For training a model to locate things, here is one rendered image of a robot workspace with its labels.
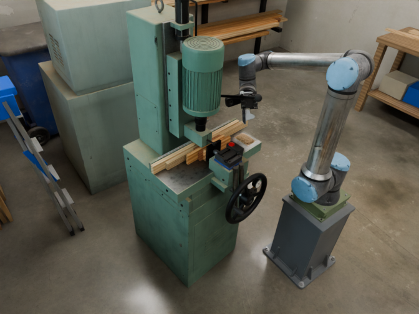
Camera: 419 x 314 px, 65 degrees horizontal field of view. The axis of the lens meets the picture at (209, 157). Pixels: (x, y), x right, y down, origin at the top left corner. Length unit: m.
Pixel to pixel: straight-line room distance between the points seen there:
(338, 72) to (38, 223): 2.24
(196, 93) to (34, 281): 1.62
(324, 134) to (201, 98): 0.56
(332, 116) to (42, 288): 1.96
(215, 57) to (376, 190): 2.20
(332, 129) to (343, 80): 0.24
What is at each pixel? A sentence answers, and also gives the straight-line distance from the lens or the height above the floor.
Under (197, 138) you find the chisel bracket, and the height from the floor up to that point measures 1.01.
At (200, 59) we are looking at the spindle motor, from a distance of 1.37.
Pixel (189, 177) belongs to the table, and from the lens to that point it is 1.57.
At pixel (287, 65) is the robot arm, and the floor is 1.29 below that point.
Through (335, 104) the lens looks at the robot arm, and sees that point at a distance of 1.47.
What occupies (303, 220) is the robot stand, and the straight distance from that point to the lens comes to 2.02.
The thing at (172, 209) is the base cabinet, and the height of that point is 0.64.
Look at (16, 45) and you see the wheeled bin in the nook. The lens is 3.05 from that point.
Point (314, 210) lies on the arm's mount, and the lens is 1.96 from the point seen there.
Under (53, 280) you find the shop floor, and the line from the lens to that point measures 2.44.
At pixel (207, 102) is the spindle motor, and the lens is 1.47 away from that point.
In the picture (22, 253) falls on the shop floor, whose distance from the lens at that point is 2.64.
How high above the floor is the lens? 1.98
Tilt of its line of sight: 40 degrees down
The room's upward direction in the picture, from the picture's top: 3 degrees clockwise
